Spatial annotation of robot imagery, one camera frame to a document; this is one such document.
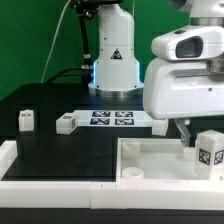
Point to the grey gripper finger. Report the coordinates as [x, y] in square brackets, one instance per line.
[182, 124]

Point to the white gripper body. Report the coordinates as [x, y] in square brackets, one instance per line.
[182, 90]

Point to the white square tabletop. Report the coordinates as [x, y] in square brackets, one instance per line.
[156, 159]

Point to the white U-shaped obstacle fence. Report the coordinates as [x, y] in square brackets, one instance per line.
[119, 194]

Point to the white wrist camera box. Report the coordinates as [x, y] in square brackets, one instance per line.
[190, 43]

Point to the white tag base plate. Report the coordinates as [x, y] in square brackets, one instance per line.
[114, 118]

